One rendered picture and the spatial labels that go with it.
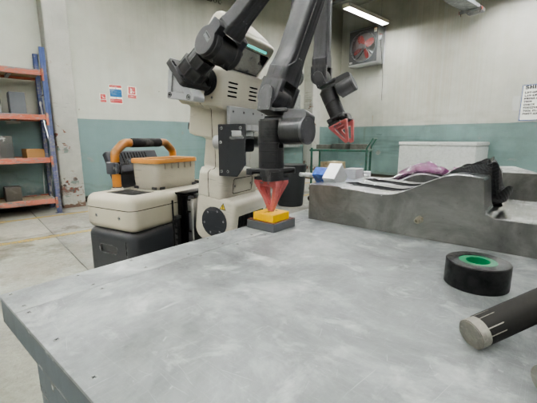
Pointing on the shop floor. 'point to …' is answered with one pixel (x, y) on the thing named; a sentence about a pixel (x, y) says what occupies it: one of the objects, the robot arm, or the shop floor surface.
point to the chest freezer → (441, 153)
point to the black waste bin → (292, 193)
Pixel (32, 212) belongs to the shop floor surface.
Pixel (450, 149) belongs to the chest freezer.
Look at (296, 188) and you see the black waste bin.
